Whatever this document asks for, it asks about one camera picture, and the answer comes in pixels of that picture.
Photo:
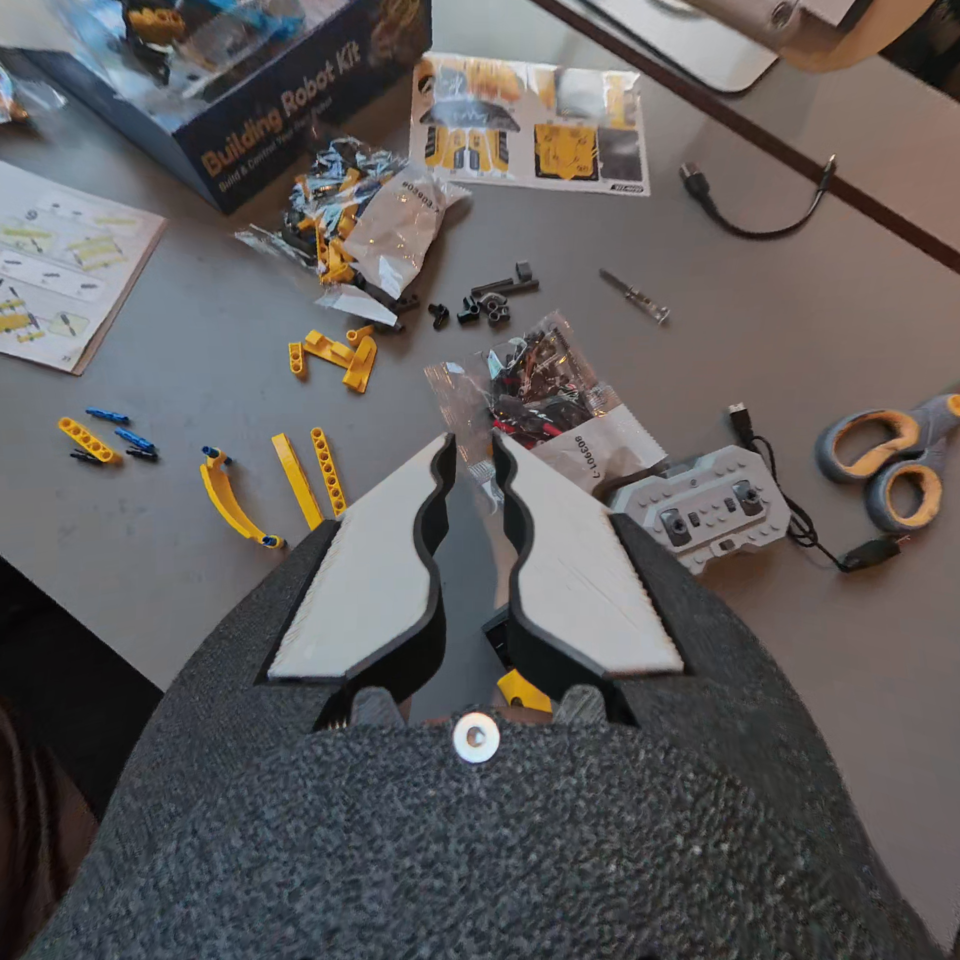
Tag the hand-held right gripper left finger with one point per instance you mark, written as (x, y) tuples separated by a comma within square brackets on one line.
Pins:
[(360, 600)]

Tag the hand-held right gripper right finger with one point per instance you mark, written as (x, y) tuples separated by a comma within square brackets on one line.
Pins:
[(592, 600)]

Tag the yellow long holed beam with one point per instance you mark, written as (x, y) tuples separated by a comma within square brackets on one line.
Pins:
[(296, 480), (328, 472)]

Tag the yellow panel brick blue pin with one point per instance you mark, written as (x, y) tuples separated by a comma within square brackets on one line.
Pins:
[(225, 495)]

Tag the clear bag black red parts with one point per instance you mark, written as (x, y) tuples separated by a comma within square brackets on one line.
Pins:
[(540, 390)]

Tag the small black pin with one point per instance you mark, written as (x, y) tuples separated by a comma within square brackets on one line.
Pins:
[(142, 454), (86, 457)]

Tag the blue long pin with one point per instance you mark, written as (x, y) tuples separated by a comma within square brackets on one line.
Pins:
[(106, 415), (135, 439)]

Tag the yellow five-hole beam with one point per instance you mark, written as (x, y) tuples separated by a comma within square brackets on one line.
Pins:
[(90, 441)]

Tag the clear bag of small pins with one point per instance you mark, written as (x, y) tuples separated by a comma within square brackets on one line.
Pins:
[(397, 217)]

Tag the blue cardboard kit box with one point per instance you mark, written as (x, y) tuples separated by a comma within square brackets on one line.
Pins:
[(300, 112)]

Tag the black perforated block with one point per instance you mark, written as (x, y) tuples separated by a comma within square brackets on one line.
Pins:
[(499, 637)]

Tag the yellow holed brick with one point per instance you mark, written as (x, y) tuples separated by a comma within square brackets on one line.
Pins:
[(525, 694)]

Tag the grey battery hub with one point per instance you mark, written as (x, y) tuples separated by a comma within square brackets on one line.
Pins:
[(697, 510)]

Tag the yellow pin connector block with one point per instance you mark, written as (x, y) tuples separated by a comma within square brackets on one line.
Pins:
[(361, 367)]

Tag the yellow short holed beam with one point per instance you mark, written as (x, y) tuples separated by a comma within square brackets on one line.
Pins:
[(298, 358)]

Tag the yellow small bush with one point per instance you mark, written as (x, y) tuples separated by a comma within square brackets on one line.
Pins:
[(360, 334)]

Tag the black cross connector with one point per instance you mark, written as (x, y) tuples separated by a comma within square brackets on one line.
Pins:
[(439, 315)]

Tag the person's black pants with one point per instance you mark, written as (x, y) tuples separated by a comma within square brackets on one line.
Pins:
[(67, 675)]

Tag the grey pin connector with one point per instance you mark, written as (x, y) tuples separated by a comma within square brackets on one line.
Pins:
[(525, 272)]

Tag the person's brown shirt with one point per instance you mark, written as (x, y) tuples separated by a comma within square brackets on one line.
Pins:
[(37, 840)]

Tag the open instruction booklet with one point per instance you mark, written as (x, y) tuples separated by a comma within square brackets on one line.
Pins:
[(67, 262)]

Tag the sticker sheet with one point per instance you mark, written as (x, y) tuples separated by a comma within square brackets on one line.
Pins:
[(540, 127)]

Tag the instruction sign on white stand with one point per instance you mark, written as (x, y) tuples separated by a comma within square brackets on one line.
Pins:
[(675, 37)]

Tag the large white label parts bag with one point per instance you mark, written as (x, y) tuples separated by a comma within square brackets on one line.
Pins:
[(187, 45)]

